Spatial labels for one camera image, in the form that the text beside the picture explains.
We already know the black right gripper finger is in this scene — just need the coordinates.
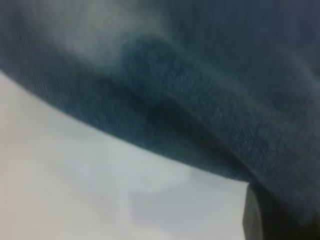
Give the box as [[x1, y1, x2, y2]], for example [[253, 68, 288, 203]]
[[241, 185, 265, 240]]

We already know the blue denim shorts basketball print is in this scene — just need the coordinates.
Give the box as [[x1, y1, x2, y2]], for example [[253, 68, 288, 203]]
[[0, 0, 320, 240]]

